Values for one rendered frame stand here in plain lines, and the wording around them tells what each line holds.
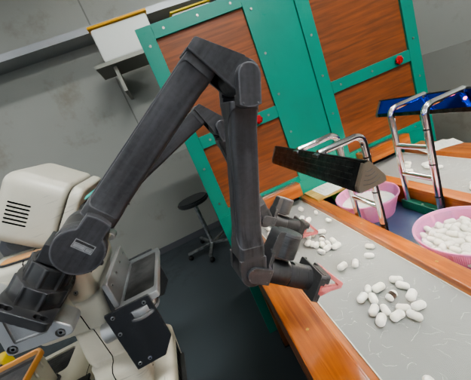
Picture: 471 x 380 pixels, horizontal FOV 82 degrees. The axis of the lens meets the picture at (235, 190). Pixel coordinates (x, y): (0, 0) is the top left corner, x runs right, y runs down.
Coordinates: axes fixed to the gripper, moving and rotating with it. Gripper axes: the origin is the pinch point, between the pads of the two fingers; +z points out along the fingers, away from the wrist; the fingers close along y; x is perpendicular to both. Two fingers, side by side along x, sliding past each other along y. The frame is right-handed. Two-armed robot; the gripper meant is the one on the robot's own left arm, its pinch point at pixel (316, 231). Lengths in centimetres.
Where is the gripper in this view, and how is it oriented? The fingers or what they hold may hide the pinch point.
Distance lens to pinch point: 116.7
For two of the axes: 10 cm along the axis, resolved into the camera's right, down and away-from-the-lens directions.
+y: -1.9, -2.2, 9.6
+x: -3.2, 9.4, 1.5
